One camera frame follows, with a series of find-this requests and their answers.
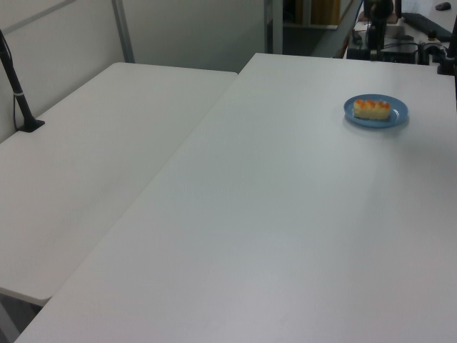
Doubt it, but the black electronics box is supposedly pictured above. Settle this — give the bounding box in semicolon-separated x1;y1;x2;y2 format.
378;42;419;64

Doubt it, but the white side table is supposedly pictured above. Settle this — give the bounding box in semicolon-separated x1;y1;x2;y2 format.
0;61;239;302

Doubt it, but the black camera stand clamp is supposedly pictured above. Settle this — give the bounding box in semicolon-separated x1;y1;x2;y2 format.
436;31;457;76

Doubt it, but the grey metal partition post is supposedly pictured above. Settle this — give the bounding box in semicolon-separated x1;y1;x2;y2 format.
111;0;136;64

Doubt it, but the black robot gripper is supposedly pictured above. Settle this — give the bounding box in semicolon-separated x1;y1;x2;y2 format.
365;0;393;61

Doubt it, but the black camera pole with base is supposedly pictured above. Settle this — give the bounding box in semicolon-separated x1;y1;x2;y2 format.
0;29;46;134

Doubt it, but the blue round plate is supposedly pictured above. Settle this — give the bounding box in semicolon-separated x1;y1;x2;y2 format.
343;94;409;129

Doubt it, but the wooden shelf unit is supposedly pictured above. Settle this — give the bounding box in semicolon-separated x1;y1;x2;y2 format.
282;0;362;26

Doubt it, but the orange-topped bread loaf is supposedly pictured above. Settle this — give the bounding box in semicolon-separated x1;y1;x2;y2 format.
352;99;391;121

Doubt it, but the silver device with black knob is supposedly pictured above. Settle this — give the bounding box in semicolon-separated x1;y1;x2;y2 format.
418;30;448;66

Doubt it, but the black keyboard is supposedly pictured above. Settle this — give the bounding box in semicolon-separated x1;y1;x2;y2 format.
401;12;453;41

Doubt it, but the black cable on pole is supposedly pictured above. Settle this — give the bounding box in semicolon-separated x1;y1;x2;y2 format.
12;93;24;131

